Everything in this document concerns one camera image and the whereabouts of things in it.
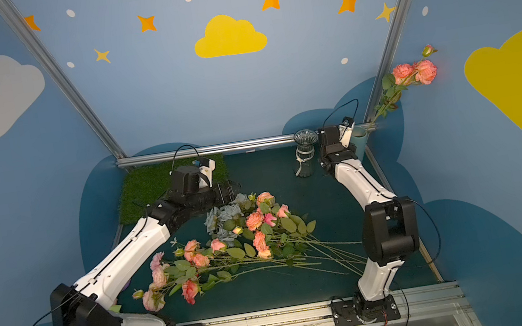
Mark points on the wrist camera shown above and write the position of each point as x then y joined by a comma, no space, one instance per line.
345,131
205,166

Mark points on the clear glass vase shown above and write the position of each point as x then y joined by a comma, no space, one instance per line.
305,140

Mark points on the green artificial grass mat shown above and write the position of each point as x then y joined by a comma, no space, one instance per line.
142,186

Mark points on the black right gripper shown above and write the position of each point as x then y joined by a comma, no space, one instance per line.
329,138

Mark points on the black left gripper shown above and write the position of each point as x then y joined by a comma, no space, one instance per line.
225,193

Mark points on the light blue cylinder vase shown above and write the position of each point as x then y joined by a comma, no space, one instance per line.
359,138

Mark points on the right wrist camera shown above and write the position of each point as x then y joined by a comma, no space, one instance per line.
345,131

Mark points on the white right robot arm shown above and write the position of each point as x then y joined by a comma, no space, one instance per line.
390,230

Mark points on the pile of pink roses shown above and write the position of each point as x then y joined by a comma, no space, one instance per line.
274,237

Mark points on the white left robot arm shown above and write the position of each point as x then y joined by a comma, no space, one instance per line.
88,302

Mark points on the grey blue artificial flower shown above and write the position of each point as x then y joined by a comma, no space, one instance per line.
222,223

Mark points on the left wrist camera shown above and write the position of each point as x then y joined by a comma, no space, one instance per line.
205,166

